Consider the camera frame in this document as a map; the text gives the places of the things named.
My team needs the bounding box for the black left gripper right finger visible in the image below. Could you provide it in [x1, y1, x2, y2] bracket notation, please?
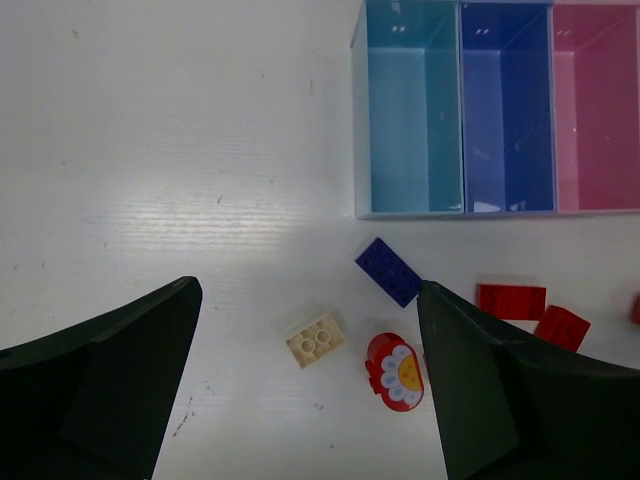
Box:
[417, 281, 639, 479]

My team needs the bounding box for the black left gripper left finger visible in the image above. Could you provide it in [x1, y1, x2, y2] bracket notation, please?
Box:
[1, 276, 203, 479]

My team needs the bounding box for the small red lego brick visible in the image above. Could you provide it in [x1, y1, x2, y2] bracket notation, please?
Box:
[534, 305, 591, 353]

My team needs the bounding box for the red flower lego piece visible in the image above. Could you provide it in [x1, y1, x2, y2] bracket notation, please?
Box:
[364, 332, 424, 413]

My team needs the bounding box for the dark blue lego brick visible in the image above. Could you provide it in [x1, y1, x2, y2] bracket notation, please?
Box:
[355, 238, 422, 308]

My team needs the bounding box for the dark blue container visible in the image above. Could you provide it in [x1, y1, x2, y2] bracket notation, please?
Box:
[460, 2, 555, 215]

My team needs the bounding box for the light blue container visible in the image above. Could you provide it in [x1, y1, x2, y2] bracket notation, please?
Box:
[350, 1, 464, 219]

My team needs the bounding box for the pink container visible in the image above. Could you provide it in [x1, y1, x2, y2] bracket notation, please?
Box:
[552, 4, 639, 213]

